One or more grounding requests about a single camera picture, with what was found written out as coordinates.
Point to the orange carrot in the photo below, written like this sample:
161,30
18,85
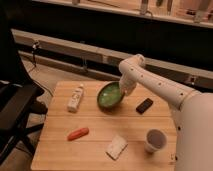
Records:
77,134

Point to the white paper cup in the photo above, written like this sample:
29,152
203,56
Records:
155,140

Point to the black chair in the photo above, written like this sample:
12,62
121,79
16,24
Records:
18,94

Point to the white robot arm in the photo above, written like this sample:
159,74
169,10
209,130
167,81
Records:
194,146

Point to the black rectangular block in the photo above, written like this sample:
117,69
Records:
144,106

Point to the green ceramic bowl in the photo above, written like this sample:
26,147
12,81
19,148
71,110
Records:
109,96

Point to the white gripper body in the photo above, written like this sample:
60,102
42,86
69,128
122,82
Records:
127,84

